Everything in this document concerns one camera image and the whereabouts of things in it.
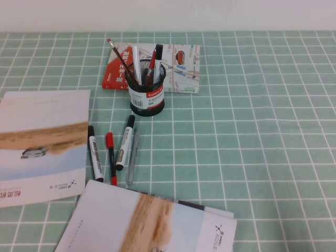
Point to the AgileX desert-photo brochure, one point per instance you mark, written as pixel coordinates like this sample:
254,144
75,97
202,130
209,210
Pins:
39,118
110,215

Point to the red map-print book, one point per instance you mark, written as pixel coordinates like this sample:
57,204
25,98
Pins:
183,76

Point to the white pen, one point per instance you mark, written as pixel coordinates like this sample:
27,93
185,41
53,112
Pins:
136,60

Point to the white marker black cap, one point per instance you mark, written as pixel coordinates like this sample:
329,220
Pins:
126,139
94,155
158,52

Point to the red-tipped pen in holder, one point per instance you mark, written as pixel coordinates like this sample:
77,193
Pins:
118,53

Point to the black mesh pen holder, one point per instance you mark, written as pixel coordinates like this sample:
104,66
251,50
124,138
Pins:
147,109

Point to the clear grey gel pen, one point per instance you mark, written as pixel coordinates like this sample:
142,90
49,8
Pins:
134,157

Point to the dark-striped brochure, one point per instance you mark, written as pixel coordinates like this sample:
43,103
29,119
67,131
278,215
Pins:
191,205

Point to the slim red pen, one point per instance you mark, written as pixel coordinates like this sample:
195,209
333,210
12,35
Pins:
152,61

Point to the red and black pen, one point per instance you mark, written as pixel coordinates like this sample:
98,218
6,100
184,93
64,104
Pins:
109,140

